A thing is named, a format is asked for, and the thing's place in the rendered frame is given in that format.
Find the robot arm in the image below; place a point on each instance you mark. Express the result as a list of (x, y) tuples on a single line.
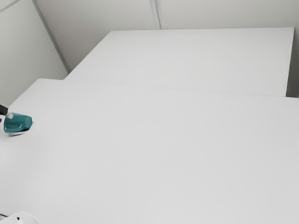
[(22, 219)]

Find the teal faceted mug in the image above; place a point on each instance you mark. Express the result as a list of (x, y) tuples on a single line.
[(17, 123)]

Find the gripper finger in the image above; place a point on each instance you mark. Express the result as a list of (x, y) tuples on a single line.
[(3, 109)]

